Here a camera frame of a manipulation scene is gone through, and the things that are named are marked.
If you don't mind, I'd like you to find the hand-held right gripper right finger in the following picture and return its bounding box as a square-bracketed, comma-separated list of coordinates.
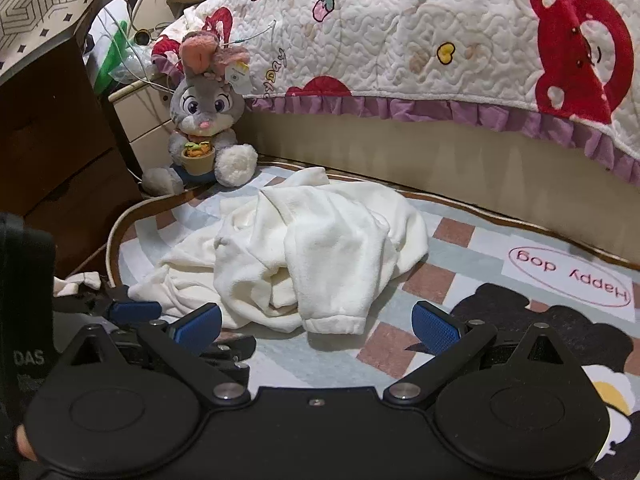
[384, 301, 583, 406]

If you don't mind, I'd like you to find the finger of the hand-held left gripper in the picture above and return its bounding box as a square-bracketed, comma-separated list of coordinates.
[200, 337, 257, 385]
[102, 285, 163, 328]

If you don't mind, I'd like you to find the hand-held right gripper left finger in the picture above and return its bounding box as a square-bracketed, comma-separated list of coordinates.
[65, 302, 251, 406]

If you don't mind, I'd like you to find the white fleece sweater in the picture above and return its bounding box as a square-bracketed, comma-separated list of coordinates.
[127, 166, 431, 336]

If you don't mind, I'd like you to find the person's left hand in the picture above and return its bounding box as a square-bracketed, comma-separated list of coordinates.
[12, 422, 36, 461]

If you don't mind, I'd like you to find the small white cloth piece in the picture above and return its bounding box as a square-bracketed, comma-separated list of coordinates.
[54, 271, 102, 297]

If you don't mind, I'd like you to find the checked rug with dog print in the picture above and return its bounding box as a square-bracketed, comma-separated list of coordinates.
[102, 160, 640, 480]

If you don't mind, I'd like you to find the dark wooden cabinet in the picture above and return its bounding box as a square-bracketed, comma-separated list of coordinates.
[0, 25, 146, 281]

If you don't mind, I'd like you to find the beige bed base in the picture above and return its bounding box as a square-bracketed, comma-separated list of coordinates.
[242, 105, 640, 271]

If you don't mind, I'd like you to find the white nightstand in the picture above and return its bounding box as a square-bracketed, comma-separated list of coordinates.
[107, 72, 176, 181]

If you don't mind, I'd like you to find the grey plush bunny toy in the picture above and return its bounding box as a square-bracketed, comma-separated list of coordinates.
[141, 30, 259, 196]

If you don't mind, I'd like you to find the clear plastic bag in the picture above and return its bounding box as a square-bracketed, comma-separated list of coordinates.
[107, 20, 166, 86]

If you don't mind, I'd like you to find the green and white package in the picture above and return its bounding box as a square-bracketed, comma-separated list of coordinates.
[87, 0, 133, 96]

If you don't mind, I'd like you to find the quilted bear print bedspread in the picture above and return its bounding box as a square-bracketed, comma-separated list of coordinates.
[150, 0, 640, 186]

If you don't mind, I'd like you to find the geometric patterned cloth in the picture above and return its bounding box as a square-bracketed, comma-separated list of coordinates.
[0, 0, 146, 86]

